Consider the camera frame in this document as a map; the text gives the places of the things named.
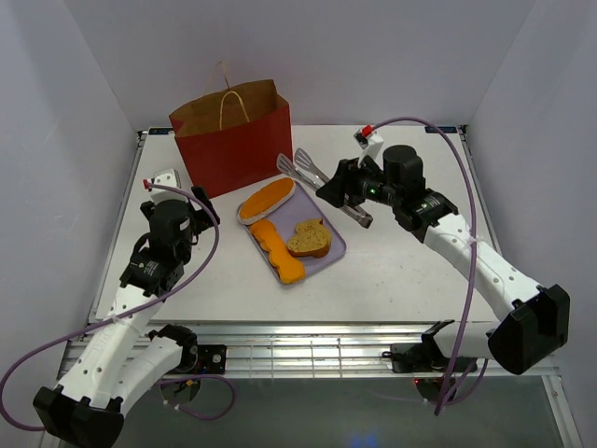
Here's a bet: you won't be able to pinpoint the wavy orange bread piece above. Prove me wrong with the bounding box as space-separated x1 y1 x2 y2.
250 219 306 285

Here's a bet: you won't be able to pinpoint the red paper bag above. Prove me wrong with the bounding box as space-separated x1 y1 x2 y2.
169 79 293 197

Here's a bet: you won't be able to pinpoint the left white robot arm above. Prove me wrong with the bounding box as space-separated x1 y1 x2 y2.
34 184 220 447

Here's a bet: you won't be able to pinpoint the lavender plastic tray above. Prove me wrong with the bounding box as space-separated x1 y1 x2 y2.
237 177 346 285

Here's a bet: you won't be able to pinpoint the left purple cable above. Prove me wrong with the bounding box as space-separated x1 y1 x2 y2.
0 182 237 433

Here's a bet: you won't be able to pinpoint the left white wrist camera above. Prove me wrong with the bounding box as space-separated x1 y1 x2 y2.
143 168 181 204

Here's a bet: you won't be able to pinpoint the long orange bread loaf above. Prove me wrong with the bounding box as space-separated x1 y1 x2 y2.
237 177 296 226

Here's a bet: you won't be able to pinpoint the metal kitchen tongs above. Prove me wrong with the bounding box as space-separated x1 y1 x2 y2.
276 147 373 229

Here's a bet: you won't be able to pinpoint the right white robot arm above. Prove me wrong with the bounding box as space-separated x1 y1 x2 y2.
316 145 570 374

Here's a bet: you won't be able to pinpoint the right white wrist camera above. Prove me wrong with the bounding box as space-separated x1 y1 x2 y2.
354 125 384 166

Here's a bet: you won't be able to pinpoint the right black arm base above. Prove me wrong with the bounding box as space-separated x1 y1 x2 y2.
382 343 450 373

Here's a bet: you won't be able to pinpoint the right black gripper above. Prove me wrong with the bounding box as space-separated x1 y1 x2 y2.
315 153 400 208

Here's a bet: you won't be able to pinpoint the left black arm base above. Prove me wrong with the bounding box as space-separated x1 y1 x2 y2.
194 344 228 374

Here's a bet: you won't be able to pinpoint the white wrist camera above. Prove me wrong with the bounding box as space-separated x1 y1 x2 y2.
143 168 181 204
354 125 384 166

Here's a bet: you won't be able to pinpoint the brown bread slice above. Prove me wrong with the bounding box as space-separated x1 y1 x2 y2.
295 218 329 236
285 231 331 259

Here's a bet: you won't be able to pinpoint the aluminium front rail frame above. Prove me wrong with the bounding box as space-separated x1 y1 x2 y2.
60 321 556 380

